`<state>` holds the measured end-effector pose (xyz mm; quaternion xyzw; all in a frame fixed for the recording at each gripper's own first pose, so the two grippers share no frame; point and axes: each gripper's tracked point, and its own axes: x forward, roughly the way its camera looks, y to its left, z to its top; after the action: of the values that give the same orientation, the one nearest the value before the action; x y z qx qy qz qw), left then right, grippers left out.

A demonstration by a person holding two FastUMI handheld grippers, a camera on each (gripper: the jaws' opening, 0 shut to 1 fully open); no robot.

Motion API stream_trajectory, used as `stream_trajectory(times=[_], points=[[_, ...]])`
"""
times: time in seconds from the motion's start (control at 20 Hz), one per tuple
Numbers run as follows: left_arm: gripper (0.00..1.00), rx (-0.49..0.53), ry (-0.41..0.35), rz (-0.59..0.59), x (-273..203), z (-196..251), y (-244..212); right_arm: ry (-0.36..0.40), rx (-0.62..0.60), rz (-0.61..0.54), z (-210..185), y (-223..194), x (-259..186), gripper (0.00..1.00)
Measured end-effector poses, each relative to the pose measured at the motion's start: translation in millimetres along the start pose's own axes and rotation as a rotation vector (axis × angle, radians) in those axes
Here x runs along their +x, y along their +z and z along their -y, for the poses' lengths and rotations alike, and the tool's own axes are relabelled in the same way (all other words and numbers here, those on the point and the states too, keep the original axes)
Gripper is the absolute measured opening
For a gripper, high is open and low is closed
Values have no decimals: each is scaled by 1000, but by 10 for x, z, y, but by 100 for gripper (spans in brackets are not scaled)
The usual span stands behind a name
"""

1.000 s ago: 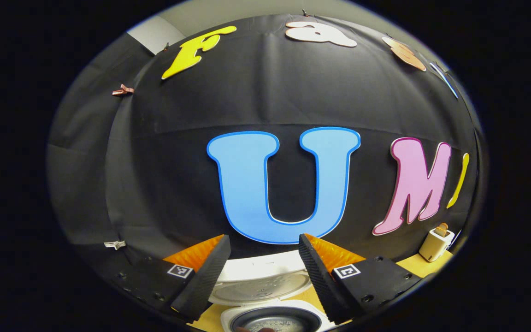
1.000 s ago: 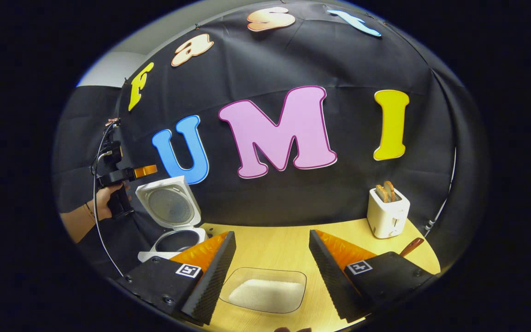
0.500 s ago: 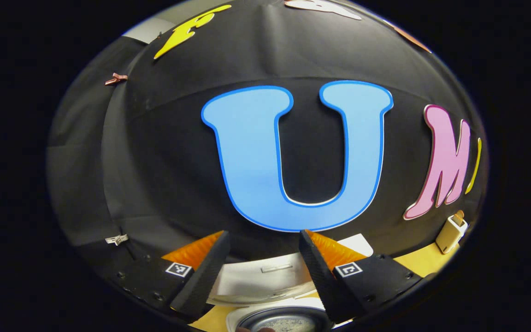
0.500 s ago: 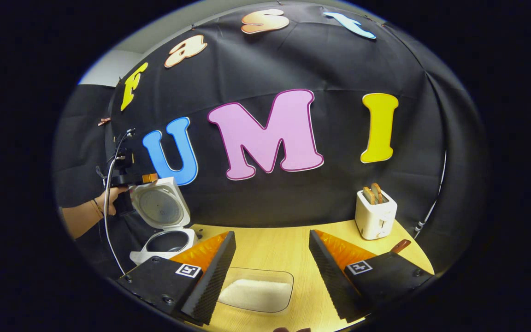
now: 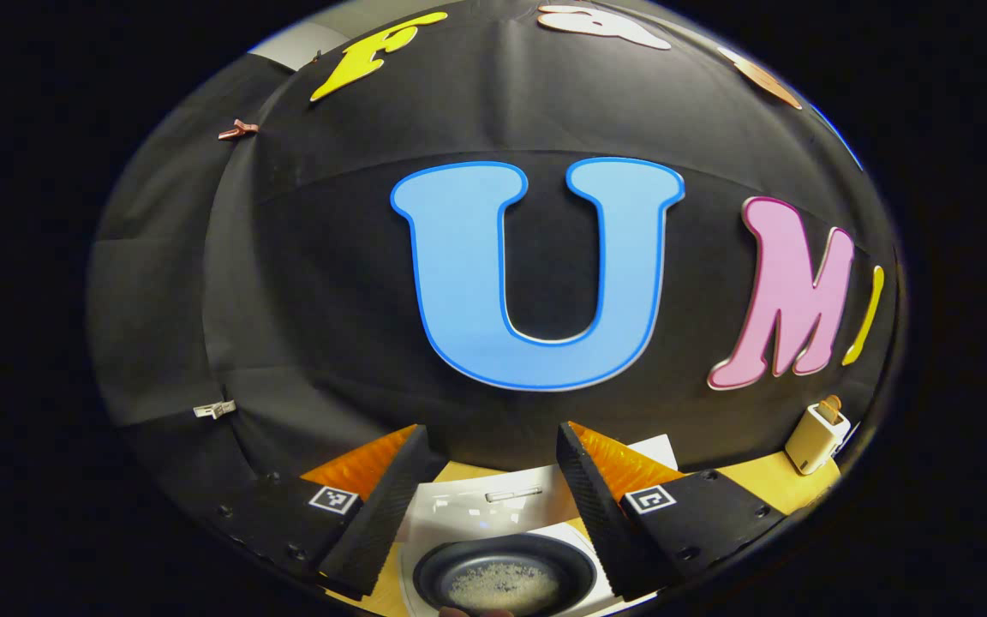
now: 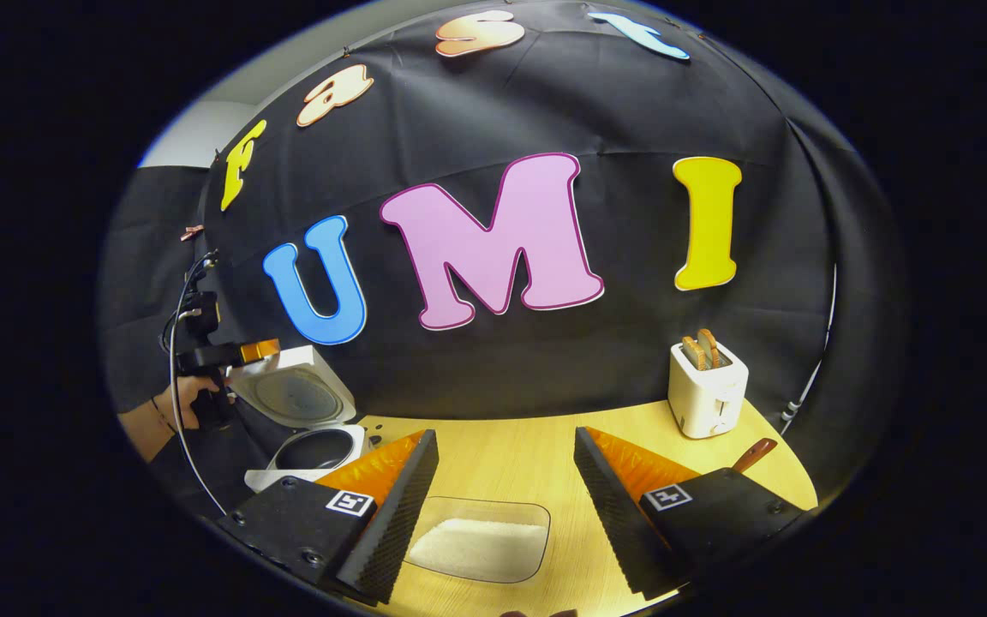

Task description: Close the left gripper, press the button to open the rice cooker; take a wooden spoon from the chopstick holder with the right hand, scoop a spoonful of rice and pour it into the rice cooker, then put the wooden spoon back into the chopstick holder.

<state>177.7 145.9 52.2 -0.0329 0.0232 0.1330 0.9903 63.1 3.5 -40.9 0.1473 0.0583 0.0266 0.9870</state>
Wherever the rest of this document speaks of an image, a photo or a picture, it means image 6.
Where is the white wall cable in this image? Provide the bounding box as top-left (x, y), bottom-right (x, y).
top-left (779, 261), bottom-right (840, 425)

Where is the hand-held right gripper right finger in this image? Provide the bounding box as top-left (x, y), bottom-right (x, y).
top-left (573, 426), bottom-right (805, 602)

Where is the white rice cooker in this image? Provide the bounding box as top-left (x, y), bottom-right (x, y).
top-left (228, 345), bottom-right (374, 494)

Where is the white toaster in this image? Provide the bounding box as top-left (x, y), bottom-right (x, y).
top-left (667, 341), bottom-right (750, 440)

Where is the clear plastic container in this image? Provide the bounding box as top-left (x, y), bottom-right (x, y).
top-left (404, 495), bottom-right (552, 585)

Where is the brown wooden spoon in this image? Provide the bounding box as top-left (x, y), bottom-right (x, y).
top-left (732, 437), bottom-right (779, 476)

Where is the black backdrop cloth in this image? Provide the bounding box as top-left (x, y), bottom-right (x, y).
top-left (99, 0), bottom-right (910, 515)

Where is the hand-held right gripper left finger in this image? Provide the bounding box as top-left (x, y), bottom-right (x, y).
top-left (216, 429), bottom-right (441, 605)

